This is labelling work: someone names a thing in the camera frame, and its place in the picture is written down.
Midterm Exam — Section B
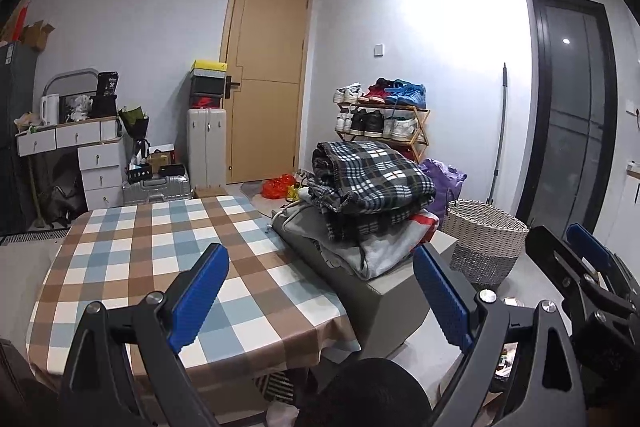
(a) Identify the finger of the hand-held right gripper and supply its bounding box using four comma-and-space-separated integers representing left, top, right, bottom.
566, 222, 640, 298
525, 226, 638, 323

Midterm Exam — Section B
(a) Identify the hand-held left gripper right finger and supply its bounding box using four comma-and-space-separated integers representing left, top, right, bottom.
412, 244, 588, 427

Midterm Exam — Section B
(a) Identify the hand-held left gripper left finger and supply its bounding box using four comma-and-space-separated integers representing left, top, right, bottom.
59, 243, 231, 427

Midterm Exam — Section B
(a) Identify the plaid fleece garment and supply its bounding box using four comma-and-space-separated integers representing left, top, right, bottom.
306, 139, 438, 243

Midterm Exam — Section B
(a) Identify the grey ottoman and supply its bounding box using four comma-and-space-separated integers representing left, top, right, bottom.
272, 207, 473, 358

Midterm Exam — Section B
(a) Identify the wicker basket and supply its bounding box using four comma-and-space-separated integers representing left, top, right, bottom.
442, 199, 531, 285

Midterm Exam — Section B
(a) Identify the red white garment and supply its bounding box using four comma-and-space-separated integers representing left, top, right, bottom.
407, 211, 441, 238

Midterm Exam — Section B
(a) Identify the checked tablecloth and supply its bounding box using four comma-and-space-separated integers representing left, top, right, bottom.
26, 194, 361, 390

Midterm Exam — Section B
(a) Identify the grey hoodie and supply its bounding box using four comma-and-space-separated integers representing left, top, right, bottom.
270, 202, 441, 280

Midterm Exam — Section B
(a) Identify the grey door mat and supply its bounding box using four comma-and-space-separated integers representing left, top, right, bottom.
239, 179, 281, 218

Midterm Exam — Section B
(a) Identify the silver suitcase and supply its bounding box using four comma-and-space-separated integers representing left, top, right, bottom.
122, 174, 193, 208

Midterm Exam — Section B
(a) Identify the purple bag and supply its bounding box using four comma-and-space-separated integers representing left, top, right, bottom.
417, 158, 468, 220

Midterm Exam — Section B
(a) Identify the person's head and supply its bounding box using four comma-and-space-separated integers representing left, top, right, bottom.
295, 357, 433, 427

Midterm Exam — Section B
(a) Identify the red plastic bag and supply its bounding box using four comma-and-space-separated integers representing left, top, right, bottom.
261, 174, 297, 200

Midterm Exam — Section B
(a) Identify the open cardboard box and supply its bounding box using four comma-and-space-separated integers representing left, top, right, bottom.
147, 150, 176, 172

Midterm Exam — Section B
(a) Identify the black framed glass door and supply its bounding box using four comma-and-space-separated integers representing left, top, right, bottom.
515, 0, 640, 253

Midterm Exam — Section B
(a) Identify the white upright suitcase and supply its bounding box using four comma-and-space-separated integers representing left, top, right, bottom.
186, 107, 228, 190

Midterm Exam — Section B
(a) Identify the dark bag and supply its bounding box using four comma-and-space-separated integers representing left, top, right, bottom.
42, 157, 86, 225

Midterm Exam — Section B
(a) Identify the white drawer desk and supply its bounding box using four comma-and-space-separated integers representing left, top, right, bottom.
16, 117, 126, 212

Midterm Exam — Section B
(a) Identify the wooden shoe rack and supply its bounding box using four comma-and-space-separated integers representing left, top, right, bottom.
334, 99, 431, 162

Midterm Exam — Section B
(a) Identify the black wrapped bouquet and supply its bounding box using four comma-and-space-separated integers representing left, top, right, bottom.
117, 105, 151, 162

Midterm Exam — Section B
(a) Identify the group of sneakers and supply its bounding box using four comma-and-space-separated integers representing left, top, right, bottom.
334, 78, 428, 142

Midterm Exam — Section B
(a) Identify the black shoe box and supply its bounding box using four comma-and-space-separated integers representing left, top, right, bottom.
190, 74, 227, 95

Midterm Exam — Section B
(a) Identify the black paper bag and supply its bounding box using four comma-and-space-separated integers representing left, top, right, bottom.
91, 72, 121, 118

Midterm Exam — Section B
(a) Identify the black white picture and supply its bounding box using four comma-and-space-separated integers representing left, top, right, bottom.
60, 93, 96, 124

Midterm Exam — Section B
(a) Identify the yellow lid shoe box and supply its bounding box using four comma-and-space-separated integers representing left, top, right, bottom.
192, 60, 228, 78

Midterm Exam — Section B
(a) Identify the white kettle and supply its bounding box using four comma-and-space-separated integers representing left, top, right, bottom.
40, 93, 61, 126

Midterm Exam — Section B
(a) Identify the dark grey fridge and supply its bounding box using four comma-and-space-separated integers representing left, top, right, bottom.
0, 39, 38, 235

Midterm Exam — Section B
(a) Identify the wooden door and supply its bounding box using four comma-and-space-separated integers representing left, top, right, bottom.
220, 0, 315, 185

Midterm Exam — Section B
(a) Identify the torn cardboard box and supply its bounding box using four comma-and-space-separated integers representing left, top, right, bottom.
20, 21, 56, 52

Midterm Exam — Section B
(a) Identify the mop handle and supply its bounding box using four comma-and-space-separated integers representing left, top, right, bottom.
487, 63, 508, 205

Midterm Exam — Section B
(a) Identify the grey metal frame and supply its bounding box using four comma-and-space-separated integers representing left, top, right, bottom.
42, 68, 100, 108

